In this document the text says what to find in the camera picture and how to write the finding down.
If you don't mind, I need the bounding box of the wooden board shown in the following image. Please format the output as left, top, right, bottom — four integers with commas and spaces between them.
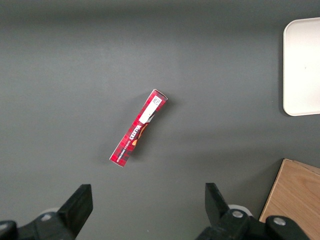
258, 158, 320, 240

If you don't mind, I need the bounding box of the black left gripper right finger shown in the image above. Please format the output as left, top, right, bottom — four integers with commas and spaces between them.
195, 182, 311, 240

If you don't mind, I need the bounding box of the white plastic tray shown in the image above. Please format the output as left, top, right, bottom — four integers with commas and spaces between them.
282, 16, 320, 117

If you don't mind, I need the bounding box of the red tartan shortbread box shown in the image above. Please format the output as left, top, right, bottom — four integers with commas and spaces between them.
109, 88, 169, 169

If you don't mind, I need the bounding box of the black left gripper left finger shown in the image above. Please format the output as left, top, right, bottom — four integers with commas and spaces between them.
0, 184, 94, 240

